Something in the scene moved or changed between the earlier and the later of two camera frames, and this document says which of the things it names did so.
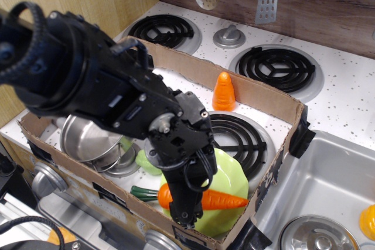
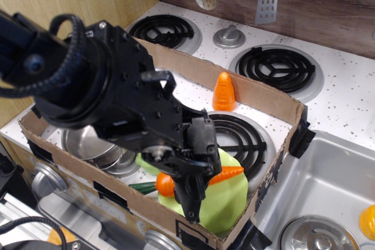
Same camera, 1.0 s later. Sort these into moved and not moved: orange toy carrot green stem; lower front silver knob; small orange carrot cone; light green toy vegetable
Moved: orange toy carrot green stem
Not moved: light green toy vegetable; lower front silver knob; small orange carrot cone
